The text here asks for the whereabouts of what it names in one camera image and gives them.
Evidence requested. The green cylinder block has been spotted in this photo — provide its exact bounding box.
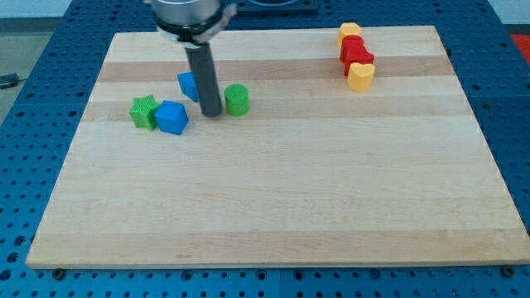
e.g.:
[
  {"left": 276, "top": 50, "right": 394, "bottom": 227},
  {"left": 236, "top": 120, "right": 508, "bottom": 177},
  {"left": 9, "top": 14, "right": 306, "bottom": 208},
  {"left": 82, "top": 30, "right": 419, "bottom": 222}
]
[{"left": 224, "top": 84, "right": 250, "bottom": 117}]

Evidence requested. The light wooden board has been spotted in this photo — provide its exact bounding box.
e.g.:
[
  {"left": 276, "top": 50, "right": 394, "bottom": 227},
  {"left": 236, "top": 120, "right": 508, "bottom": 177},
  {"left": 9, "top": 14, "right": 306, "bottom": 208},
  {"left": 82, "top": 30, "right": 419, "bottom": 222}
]
[{"left": 26, "top": 26, "right": 529, "bottom": 269}]

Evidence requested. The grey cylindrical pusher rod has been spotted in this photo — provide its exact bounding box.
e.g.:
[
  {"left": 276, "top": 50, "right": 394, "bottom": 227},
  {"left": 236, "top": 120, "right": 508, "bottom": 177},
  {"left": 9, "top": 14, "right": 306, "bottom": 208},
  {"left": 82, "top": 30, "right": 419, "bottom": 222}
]
[{"left": 185, "top": 43, "right": 223, "bottom": 118}]

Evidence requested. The blue block behind rod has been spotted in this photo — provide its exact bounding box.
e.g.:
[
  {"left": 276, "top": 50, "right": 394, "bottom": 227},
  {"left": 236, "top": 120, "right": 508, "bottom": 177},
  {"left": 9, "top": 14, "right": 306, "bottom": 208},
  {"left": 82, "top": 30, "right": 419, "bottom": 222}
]
[{"left": 177, "top": 72, "right": 199, "bottom": 103}]

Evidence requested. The red star-shaped block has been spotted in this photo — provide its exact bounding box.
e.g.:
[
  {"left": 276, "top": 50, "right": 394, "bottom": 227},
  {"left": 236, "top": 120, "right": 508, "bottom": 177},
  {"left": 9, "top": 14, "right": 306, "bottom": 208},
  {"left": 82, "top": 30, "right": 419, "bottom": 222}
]
[{"left": 340, "top": 46, "right": 374, "bottom": 76}]

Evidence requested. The red cylinder block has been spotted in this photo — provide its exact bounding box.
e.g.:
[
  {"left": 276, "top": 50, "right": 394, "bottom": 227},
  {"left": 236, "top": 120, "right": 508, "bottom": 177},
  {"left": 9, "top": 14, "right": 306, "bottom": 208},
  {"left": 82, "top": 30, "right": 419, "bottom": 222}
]
[{"left": 341, "top": 35, "right": 364, "bottom": 50}]

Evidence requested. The blue cube block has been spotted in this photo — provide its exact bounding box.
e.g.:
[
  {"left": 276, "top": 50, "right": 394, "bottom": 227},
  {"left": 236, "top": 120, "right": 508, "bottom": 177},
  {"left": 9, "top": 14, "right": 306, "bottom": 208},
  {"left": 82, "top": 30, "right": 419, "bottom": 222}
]
[{"left": 155, "top": 100, "right": 189, "bottom": 135}]

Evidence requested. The yellow hexagon block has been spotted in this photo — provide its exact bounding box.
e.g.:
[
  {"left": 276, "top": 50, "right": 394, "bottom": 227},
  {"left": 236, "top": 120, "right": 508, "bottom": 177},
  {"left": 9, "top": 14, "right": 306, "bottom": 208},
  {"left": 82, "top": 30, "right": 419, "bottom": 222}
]
[{"left": 337, "top": 22, "right": 362, "bottom": 47}]

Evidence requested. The yellow heart block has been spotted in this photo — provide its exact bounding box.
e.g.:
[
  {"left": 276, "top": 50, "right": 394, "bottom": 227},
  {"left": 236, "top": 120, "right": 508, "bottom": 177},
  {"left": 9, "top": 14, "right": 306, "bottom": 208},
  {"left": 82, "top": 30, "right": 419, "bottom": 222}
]
[{"left": 347, "top": 62, "right": 376, "bottom": 92}]

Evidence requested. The green star block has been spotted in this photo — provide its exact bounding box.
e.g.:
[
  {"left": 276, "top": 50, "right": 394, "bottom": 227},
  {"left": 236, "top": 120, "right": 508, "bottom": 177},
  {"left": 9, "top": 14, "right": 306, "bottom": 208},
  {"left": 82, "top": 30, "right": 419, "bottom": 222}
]
[{"left": 129, "top": 94, "right": 160, "bottom": 131}]

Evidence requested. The black device on floor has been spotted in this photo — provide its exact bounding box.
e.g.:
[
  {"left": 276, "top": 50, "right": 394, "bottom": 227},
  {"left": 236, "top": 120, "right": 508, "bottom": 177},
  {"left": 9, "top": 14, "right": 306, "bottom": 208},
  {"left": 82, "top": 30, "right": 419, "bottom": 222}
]
[{"left": 0, "top": 73, "right": 20, "bottom": 89}]

